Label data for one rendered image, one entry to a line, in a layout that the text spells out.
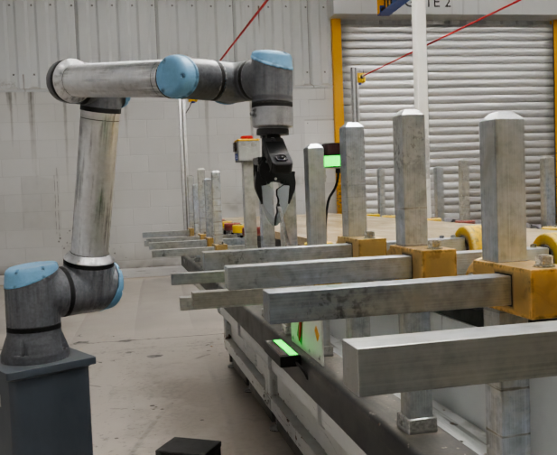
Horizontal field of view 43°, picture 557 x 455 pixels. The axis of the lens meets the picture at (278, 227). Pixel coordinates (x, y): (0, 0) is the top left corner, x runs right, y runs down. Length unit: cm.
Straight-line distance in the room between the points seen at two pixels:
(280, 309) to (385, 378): 25
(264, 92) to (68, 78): 60
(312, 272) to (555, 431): 45
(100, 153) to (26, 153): 740
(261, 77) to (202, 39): 804
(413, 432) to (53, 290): 130
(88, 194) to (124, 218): 724
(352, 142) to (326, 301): 61
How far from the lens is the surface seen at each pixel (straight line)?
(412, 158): 103
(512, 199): 81
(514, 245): 81
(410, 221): 102
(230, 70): 162
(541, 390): 117
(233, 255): 117
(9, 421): 212
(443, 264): 97
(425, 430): 108
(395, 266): 98
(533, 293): 74
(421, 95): 334
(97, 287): 218
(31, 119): 951
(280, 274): 93
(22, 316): 211
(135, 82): 168
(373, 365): 44
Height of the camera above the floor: 106
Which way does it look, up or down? 3 degrees down
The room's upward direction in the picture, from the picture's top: 2 degrees counter-clockwise
